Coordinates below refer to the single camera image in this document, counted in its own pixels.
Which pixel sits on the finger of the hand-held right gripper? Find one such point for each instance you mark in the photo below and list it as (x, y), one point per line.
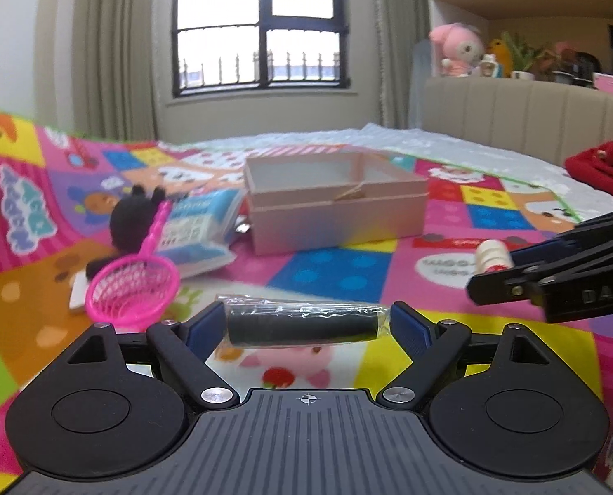
(536, 255)
(497, 288)

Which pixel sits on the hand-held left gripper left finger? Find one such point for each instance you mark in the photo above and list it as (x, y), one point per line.
(206, 327)

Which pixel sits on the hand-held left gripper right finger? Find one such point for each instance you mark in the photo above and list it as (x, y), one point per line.
(409, 327)

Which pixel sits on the white and red small toy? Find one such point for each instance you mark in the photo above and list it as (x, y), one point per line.
(492, 260)

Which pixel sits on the black roll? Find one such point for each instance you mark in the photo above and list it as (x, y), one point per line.
(296, 325)

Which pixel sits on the blue and white packet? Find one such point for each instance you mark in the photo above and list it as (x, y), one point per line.
(193, 227)

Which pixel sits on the pink toy net scoop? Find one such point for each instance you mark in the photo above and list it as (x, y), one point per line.
(153, 232)

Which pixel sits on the pink cardboard box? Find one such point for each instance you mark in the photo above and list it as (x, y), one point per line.
(332, 224)

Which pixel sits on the black plush toy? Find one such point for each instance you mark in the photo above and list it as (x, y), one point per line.
(128, 221)

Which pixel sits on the colourful printed play mat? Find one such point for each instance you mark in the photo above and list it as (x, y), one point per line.
(327, 273)

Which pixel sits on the red plush toy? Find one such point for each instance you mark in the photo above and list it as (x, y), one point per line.
(595, 170)

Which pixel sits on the white quilted bedspread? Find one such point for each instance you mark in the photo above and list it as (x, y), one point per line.
(466, 149)

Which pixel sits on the white flat card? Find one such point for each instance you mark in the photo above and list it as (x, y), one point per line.
(79, 294)

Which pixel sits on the beige padded headboard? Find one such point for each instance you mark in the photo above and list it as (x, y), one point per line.
(518, 113)

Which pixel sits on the small pink box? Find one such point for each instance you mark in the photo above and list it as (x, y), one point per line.
(612, 84)

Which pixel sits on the red leafed potted plant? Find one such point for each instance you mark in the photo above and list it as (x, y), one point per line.
(564, 62)

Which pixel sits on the small white figure toy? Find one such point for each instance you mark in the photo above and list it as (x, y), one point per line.
(487, 65)

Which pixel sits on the yellow plush toy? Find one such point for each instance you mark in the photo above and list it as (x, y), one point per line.
(500, 51)

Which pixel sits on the pink rabbit plush toy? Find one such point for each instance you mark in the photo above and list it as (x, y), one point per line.
(458, 49)

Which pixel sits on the grey curtain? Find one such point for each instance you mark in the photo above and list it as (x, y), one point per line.
(113, 46)
(399, 41)

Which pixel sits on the black framed window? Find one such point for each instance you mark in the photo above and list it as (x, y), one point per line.
(261, 26)

